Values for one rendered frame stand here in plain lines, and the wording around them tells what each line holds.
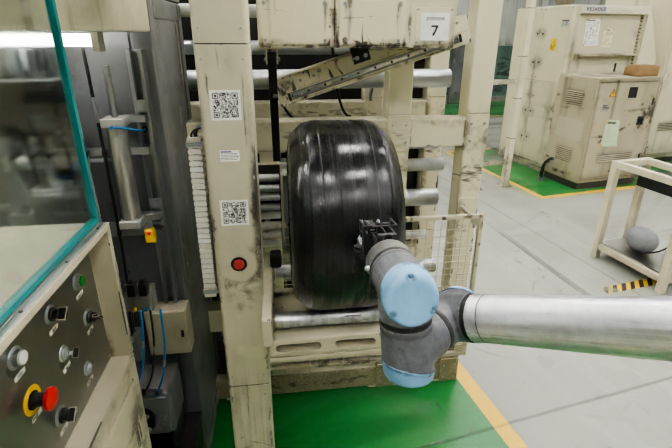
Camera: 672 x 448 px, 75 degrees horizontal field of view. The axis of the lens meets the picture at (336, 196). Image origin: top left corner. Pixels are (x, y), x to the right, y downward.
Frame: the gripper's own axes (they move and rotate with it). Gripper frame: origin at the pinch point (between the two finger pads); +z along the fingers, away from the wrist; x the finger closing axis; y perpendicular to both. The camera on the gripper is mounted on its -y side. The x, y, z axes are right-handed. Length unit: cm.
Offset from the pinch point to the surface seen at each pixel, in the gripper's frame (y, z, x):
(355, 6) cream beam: 58, 39, -4
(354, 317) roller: -30.0, 16.3, 0.4
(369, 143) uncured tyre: 20.8, 13.0, -3.0
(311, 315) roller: -28.8, 17.0, 12.8
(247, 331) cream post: -37, 25, 32
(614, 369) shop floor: -112, 88, -153
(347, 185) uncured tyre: 11.7, 4.8, 4.0
